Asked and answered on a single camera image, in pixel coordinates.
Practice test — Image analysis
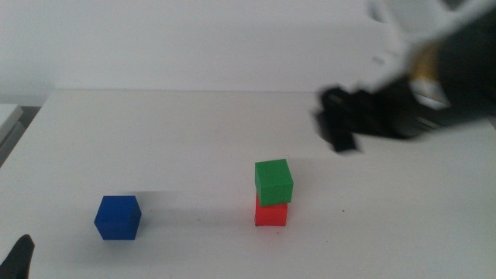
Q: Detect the green cube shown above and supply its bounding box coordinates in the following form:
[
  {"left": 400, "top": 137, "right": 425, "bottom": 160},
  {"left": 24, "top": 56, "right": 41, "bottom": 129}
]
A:
[{"left": 254, "top": 158, "right": 295, "bottom": 208}]

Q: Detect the blue cube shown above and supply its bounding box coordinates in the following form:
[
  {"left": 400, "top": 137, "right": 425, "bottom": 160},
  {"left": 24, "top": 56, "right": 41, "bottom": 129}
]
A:
[{"left": 93, "top": 195, "right": 143, "bottom": 241}]

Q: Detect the red cube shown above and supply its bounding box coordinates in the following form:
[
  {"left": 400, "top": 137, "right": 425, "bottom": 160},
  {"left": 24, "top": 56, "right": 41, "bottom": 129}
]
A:
[{"left": 254, "top": 193, "right": 289, "bottom": 228}]

